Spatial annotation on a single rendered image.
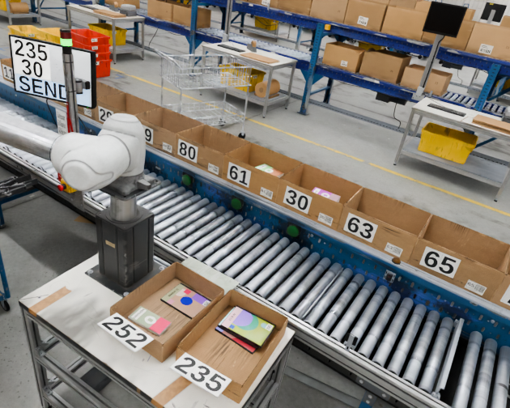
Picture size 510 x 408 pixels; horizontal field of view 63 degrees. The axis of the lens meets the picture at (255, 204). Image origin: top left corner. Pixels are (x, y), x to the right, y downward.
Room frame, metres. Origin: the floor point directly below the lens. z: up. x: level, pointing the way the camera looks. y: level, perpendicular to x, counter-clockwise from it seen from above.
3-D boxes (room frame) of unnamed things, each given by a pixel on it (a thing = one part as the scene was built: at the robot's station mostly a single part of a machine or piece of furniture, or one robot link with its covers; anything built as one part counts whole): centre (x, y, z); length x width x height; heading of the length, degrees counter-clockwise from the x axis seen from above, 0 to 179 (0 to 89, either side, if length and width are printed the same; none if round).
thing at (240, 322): (1.20, -0.05, 0.79); 0.19 x 0.14 x 0.02; 66
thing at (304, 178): (2.10, -0.35, 0.96); 0.39 x 0.29 x 0.17; 61
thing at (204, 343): (1.11, -0.01, 0.80); 0.38 x 0.28 x 0.10; 156
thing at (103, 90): (3.04, 1.36, 0.96); 0.39 x 0.29 x 0.17; 61
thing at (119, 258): (1.45, 0.54, 0.91); 0.26 x 0.26 x 0.33; 64
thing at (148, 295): (1.23, 0.28, 0.80); 0.38 x 0.28 x 0.10; 152
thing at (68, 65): (2.02, 1.02, 1.11); 0.12 x 0.05 x 0.88; 61
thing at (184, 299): (1.31, 0.22, 0.76); 0.19 x 0.14 x 0.02; 63
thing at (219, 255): (1.82, 0.08, 0.72); 0.52 x 0.05 x 0.05; 151
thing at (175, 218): (2.00, 0.42, 0.72); 0.52 x 0.05 x 0.05; 151
